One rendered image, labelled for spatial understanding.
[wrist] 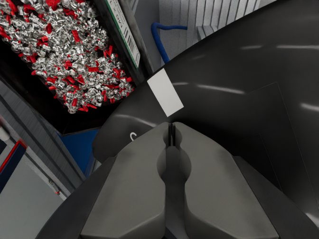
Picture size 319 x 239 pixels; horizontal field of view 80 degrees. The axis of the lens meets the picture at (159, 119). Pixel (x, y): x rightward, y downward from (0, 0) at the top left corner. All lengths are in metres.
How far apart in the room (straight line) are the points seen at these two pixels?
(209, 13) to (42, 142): 0.89
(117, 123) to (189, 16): 0.92
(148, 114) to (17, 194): 1.23
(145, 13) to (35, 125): 0.84
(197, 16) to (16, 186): 1.31
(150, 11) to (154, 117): 1.00
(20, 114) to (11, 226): 0.90
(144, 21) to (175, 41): 0.20
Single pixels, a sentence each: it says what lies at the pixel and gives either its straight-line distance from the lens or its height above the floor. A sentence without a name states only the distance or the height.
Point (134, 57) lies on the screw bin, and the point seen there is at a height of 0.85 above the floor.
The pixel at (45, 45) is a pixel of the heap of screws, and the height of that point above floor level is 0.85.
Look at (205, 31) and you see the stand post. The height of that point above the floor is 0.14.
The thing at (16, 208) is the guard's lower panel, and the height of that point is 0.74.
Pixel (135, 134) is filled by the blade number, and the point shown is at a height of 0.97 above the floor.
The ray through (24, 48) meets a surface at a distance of 0.28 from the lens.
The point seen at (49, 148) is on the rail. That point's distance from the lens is 0.51.
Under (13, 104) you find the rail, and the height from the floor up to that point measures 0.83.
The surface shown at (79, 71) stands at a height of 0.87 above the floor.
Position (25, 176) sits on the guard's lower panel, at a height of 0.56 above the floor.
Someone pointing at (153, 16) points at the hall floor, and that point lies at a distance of 1.13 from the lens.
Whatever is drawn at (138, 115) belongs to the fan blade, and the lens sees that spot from 0.16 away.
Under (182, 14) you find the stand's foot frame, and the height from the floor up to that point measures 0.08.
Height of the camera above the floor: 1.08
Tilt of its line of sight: 44 degrees down
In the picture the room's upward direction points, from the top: 179 degrees counter-clockwise
